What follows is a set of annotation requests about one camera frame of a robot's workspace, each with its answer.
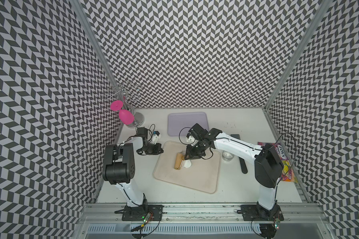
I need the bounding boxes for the white dough ball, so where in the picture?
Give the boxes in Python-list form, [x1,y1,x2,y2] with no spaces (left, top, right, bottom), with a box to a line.
[183,160,191,168]

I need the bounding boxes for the wooden dough roller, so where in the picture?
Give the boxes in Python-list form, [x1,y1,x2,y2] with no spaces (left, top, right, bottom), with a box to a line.
[174,152,185,170]

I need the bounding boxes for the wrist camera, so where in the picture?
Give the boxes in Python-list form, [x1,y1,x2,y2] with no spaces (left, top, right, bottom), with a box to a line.
[186,135,196,144]
[150,130,161,144]

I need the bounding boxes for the colourful candy bag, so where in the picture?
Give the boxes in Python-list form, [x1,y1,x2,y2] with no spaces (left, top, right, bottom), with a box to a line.
[269,143,298,183]

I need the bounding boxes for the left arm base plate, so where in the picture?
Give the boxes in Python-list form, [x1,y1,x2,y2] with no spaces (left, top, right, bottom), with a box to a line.
[122,205,164,222]

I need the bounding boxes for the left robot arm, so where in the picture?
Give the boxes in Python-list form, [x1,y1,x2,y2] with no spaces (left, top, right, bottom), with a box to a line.
[102,127,164,210]

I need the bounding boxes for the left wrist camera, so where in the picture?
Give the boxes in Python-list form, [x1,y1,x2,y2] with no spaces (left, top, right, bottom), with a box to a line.
[150,130,161,144]

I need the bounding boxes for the purple plastic tray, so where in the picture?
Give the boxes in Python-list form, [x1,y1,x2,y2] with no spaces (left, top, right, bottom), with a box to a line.
[168,112,209,136]

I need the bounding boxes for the pink wine glass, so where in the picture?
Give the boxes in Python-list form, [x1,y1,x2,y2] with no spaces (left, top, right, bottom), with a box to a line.
[110,100,135,124]

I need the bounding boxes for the black handled metal spatula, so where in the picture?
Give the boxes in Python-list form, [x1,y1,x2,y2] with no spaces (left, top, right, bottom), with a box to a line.
[230,134,248,174]

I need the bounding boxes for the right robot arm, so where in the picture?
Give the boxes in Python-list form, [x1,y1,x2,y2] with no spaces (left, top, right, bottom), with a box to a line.
[184,123,284,214]

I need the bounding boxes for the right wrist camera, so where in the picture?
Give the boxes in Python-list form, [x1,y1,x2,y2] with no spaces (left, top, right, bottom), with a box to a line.
[186,135,196,144]

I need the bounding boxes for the beige plastic tray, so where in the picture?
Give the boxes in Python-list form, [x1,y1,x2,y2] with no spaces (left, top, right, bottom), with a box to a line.
[153,141,221,194]

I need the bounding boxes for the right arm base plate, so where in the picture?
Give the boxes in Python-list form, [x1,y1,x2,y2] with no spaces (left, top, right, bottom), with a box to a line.
[240,203,284,222]

